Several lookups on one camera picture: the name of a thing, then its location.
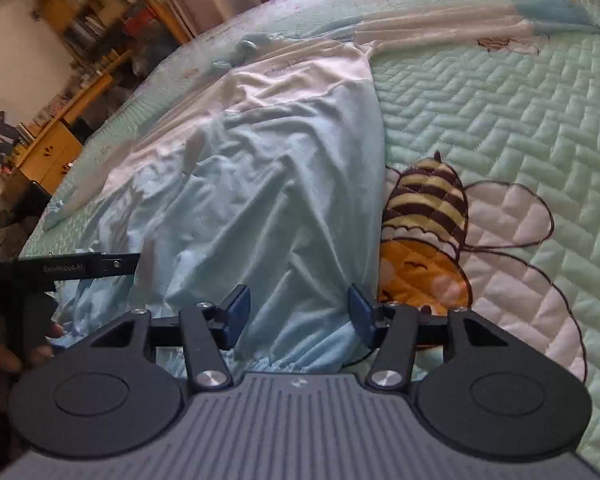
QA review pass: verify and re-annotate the wooden bookshelf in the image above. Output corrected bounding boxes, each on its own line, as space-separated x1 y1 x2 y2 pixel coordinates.
30 0 197 77

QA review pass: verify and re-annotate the wall poster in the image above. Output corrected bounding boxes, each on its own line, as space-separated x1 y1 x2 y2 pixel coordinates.
0 109 27 177

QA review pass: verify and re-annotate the green quilted bee bedspread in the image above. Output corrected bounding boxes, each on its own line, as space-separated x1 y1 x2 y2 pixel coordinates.
17 0 600 467

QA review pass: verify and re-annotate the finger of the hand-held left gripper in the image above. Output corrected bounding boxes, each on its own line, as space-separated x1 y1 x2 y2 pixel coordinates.
19 251 142 289

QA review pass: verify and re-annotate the light blue and white garment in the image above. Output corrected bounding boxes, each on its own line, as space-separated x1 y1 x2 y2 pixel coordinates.
42 0 600 377

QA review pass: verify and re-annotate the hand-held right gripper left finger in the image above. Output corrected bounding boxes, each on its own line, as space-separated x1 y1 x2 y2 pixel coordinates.
90 284 254 392

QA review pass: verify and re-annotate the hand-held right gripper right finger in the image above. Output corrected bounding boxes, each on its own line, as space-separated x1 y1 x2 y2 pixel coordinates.
347 285 508 391

